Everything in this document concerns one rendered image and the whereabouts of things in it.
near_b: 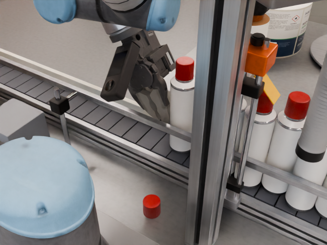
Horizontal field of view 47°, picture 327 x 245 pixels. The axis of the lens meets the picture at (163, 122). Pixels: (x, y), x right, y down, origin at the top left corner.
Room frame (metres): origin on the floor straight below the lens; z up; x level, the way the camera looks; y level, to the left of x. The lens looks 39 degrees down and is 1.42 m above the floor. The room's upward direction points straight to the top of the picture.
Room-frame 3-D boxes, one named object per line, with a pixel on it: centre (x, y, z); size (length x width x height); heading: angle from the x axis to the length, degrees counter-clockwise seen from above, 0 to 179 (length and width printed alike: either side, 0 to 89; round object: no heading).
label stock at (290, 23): (1.05, -0.32, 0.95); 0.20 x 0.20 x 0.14
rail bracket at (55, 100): (0.65, 0.21, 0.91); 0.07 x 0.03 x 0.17; 147
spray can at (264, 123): (0.49, -0.16, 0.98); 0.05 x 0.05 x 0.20
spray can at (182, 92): (0.58, -0.04, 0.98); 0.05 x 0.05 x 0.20
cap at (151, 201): (0.45, 0.02, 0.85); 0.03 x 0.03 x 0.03
